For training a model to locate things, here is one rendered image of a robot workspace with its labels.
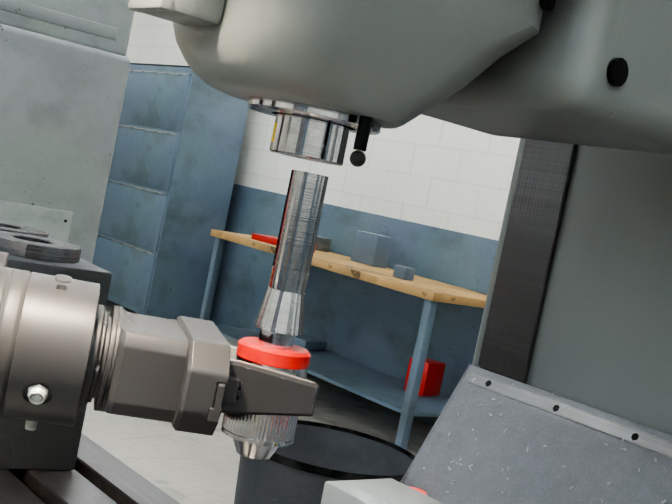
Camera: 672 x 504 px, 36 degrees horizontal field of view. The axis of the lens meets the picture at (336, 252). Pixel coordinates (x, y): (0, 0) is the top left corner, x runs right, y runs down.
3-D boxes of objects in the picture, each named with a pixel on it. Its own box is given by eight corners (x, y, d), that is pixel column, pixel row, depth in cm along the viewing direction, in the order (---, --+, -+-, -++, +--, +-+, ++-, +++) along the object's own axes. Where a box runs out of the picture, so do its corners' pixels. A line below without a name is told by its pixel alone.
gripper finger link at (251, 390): (308, 423, 64) (210, 408, 63) (318, 373, 64) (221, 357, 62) (313, 430, 63) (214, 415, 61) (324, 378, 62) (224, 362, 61)
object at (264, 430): (229, 442, 63) (245, 362, 63) (214, 421, 67) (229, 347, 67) (301, 451, 64) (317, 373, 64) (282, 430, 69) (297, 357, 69)
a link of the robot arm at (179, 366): (241, 320, 58) (26, 282, 55) (208, 483, 59) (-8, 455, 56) (214, 290, 71) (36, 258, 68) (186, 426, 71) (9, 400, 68)
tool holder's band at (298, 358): (245, 362, 63) (248, 347, 63) (229, 347, 67) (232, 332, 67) (317, 373, 64) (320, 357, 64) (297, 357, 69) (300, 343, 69)
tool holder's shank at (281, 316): (257, 346, 64) (293, 168, 63) (245, 336, 67) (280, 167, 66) (305, 353, 65) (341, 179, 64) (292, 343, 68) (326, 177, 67)
